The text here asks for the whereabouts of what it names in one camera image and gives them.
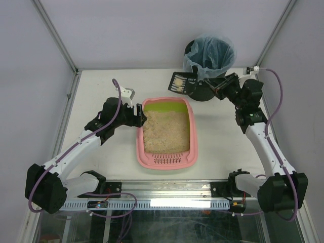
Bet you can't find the pink litter box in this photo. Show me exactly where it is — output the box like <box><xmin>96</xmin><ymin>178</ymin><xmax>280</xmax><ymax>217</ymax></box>
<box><xmin>136</xmin><ymin>97</ymin><xmax>198</xmax><ymax>170</ymax></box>

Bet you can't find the black litter scoop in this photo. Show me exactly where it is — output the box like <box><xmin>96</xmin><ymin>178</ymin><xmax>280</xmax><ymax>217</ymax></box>
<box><xmin>168</xmin><ymin>72</ymin><xmax>203</xmax><ymax>95</ymax></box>

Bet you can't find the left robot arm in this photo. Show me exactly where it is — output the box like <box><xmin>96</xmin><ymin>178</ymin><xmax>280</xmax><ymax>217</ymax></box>
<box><xmin>25</xmin><ymin>97</ymin><xmax>147</xmax><ymax>214</ymax></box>

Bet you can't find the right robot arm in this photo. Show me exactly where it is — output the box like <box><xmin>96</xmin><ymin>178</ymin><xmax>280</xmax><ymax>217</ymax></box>
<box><xmin>203</xmin><ymin>73</ymin><xmax>308</xmax><ymax>214</ymax></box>

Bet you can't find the beige cat litter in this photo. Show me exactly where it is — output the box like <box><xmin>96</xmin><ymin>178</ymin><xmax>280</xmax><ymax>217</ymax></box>
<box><xmin>143</xmin><ymin>110</ymin><xmax>190</xmax><ymax>154</ymax></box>

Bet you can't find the black trash bin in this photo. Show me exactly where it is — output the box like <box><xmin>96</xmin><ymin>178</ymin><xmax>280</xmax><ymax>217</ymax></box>
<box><xmin>184</xmin><ymin>37</ymin><xmax>235</xmax><ymax>102</ymax></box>

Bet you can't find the blue plastic bin liner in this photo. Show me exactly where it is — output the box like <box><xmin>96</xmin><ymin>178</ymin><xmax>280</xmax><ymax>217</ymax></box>
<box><xmin>183</xmin><ymin>32</ymin><xmax>238</xmax><ymax>80</ymax></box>

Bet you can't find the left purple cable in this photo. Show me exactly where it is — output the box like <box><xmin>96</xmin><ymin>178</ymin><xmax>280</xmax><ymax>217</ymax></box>
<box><xmin>27</xmin><ymin>78</ymin><xmax>122</xmax><ymax>212</ymax></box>

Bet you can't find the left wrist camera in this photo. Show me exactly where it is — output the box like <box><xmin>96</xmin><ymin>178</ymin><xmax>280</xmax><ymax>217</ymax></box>
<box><xmin>120</xmin><ymin>86</ymin><xmax>136</xmax><ymax>107</ymax></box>

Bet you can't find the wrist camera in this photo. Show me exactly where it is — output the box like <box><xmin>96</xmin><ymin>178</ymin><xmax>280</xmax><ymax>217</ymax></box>
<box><xmin>243</xmin><ymin>66</ymin><xmax>260</xmax><ymax>76</ymax></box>
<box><xmin>120</xmin><ymin>86</ymin><xmax>136</xmax><ymax>107</ymax></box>

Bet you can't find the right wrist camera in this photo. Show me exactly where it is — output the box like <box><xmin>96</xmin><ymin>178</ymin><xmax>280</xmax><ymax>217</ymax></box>
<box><xmin>243</xmin><ymin>66</ymin><xmax>260</xmax><ymax>76</ymax></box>

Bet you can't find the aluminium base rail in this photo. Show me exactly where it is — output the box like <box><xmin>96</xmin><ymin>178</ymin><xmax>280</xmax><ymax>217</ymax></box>
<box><xmin>65</xmin><ymin>179</ymin><xmax>264</xmax><ymax>202</ymax></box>

